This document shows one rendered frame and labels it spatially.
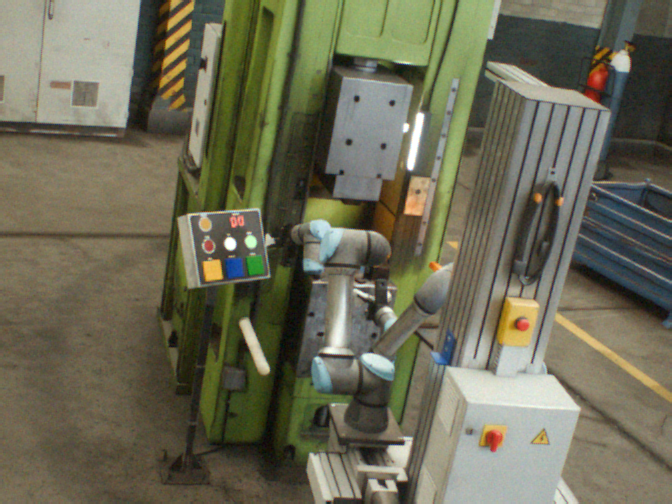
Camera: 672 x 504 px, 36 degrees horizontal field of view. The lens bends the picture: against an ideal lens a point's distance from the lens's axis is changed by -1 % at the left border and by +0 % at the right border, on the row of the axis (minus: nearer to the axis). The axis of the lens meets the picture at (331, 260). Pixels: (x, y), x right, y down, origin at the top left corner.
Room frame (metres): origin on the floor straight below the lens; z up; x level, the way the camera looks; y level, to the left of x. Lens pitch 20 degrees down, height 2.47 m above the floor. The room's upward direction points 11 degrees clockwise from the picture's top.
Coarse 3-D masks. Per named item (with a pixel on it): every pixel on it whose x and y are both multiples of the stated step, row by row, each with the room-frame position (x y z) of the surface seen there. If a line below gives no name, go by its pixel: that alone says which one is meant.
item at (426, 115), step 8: (456, 8) 4.31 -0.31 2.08; (448, 40) 4.31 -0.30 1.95; (440, 64) 4.31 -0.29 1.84; (432, 88) 4.31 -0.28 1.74; (424, 112) 4.28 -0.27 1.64; (424, 120) 4.28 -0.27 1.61; (424, 128) 4.28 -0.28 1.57; (416, 136) 4.29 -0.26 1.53; (424, 136) 4.28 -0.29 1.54; (416, 144) 4.28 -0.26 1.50; (424, 144) 4.28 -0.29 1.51; (416, 152) 4.28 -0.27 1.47; (416, 160) 4.28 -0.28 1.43; (408, 168) 4.30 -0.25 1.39; (416, 168) 4.28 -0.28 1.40
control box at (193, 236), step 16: (192, 224) 3.70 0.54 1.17; (224, 224) 3.80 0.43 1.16; (240, 224) 3.85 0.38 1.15; (256, 224) 3.90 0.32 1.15; (192, 240) 3.67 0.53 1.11; (224, 240) 3.77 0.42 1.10; (240, 240) 3.82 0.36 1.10; (256, 240) 3.87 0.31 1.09; (192, 256) 3.66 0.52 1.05; (208, 256) 3.69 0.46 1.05; (224, 256) 3.74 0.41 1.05; (240, 256) 3.79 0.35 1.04; (192, 272) 3.65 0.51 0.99; (224, 272) 3.71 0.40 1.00; (192, 288) 3.64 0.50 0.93
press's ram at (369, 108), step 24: (336, 72) 4.13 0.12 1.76; (360, 72) 4.22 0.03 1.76; (384, 72) 4.34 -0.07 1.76; (336, 96) 4.08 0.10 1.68; (360, 96) 4.07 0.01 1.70; (384, 96) 4.11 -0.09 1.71; (408, 96) 4.14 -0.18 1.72; (336, 120) 4.05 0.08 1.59; (360, 120) 4.08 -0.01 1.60; (384, 120) 4.11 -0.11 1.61; (336, 144) 4.05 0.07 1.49; (360, 144) 4.09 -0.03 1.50; (384, 144) 4.12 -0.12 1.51; (336, 168) 4.06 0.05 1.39; (360, 168) 4.09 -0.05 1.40; (384, 168) 4.12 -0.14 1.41
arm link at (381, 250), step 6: (372, 234) 3.21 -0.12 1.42; (378, 234) 3.23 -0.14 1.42; (372, 240) 3.19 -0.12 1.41; (378, 240) 3.20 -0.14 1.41; (384, 240) 3.22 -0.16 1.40; (372, 246) 3.18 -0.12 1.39; (378, 246) 3.18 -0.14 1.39; (384, 246) 3.20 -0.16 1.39; (390, 246) 3.26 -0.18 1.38; (372, 252) 3.17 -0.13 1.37; (378, 252) 3.18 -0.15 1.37; (384, 252) 3.20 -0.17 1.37; (390, 252) 3.25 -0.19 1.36; (372, 258) 3.17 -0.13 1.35; (378, 258) 3.18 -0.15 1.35; (384, 258) 3.21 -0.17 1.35; (366, 264) 3.19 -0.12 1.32; (372, 264) 3.19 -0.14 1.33; (378, 264) 3.21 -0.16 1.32; (360, 270) 3.56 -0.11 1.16
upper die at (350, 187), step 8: (320, 168) 4.29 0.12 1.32; (320, 176) 4.27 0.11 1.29; (328, 176) 4.16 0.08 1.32; (336, 176) 4.06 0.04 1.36; (344, 176) 4.07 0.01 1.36; (352, 176) 4.09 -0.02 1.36; (328, 184) 4.14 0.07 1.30; (336, 184) 4.06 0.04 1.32; (344, 184) 4.07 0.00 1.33; (352, 184) 4.09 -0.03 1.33; (360, 184) 4.10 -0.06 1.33; (368, 184) 4.11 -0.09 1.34; (376, 184) 4.12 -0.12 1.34; (336, 192) 4.07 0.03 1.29; (344, 192) 4.08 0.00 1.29; (352, 192) 4.09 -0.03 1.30; (360, 192) 4.10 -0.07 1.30; (368, 192) 4.11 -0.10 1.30; (376, 192) 4.12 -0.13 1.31; (368, 200) 4.11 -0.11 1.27; (376, 200) 4.12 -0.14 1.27
